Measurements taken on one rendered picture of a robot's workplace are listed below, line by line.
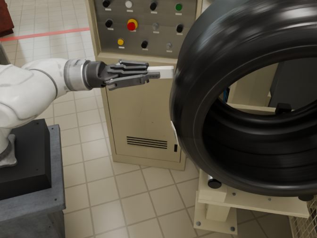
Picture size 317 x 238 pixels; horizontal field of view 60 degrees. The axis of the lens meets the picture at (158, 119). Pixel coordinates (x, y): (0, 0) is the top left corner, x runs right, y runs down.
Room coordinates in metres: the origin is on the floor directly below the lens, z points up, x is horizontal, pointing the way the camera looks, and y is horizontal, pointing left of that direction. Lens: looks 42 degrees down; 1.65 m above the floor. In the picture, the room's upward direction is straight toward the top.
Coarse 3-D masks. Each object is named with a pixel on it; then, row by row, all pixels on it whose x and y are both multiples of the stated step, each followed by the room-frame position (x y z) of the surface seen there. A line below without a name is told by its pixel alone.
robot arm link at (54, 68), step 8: (32, 64) 0.66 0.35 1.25; (40, 64) 0.65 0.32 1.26; (48, 64) 0.65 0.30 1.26; (56, 64) 0.66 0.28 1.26; (64, 64) 0.66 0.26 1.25; (48, 72) 0.62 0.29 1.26; (56, 72) 0.63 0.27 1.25; (56, 80) 0.61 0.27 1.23; (64, 80) 0.63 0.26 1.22; (56, 88) 0.60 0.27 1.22; (64, 88) 0.63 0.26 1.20; (56, 96) 0.60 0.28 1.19
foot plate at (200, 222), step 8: (200, 208) 0.94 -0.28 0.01; (232, 208) 0.94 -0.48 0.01; (200, 216) 0.88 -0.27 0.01; (232, 216) 0.88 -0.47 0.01; (200, 224) 0.83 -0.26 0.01; (208, 224) 0.83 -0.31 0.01; (216, 224) 0.83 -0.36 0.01; (224, 224) 0.83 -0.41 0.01; (232, 224) 0.83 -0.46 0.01; (224, 232) 0.78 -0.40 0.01; (232, 232) 0.78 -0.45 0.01
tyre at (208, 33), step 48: (240, 0) 0.60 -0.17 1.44; (288, 0) 0.52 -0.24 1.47; (192, 48) 0.56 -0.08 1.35; (240, 48) 0.48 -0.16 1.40; (288, 48) 0.46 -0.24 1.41; (192, 96) 0.49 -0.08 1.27; (192, 144) 0.49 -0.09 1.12; (240, 144) 0.67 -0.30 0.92; (288, 144) 0.66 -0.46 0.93; (288, 192) 0.44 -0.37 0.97
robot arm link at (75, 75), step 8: (72, 64) 0.66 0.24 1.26; (80, 64) 0.65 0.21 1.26; (64, 72) 0.64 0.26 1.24; (72, 72) 0.64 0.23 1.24; (80, 72) 0.63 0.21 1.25; (72, 80) 0.63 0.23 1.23; (80, 80) 0.62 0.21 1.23; (72, 88) 0.63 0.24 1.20; (80, 88) 0.62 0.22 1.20; (88, 88) 0.63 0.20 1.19
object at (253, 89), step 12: (252, 72) 0.86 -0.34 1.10; (264, 72) 0.85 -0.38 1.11; (240, 84) 0.86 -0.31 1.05; (252, 84) 0.86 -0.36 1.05; (264, 84) 0.85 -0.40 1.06; (228, 96) 0.98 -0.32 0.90; (240, 96) 0.86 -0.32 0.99; (252, 96) 0.86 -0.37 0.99; (264, 96) 0.85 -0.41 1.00; (216, 216) 0.86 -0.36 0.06
